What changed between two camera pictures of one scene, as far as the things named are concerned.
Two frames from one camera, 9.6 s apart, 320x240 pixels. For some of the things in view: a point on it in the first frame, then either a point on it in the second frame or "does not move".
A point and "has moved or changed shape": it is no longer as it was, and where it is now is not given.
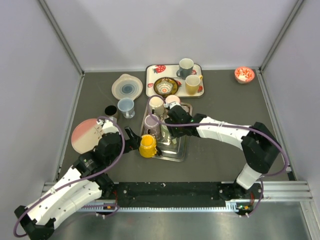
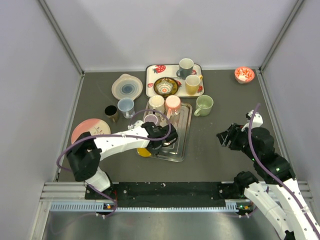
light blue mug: (126, 106) does not move
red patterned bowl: (244, 75) does not move
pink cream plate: (86, 134) does not move
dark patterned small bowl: (165, 86) does not move
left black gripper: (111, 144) → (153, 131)
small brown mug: (111, 110) does not move
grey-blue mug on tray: (186, 66) does not move
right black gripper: (174, 133) → (233, 132)
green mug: (166, 139) has moved or changed shape
